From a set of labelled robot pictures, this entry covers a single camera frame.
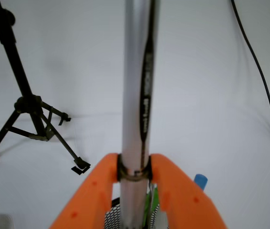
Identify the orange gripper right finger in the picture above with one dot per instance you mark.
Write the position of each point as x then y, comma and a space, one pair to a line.
184, 202

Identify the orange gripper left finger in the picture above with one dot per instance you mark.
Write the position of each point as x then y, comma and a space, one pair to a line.
88, 206

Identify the light blue capped pen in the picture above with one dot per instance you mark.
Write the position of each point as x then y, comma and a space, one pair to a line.
201, 180

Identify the green plastic pen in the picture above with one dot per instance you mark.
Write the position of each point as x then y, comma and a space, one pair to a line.
151, 207

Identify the silver rollerball pen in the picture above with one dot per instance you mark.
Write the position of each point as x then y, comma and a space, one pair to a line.
140, 46

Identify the black mesh pen holder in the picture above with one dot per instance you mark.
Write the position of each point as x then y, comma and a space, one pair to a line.
112, 217

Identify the black camera tripod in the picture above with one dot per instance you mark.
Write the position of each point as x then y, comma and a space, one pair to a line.
39, 111

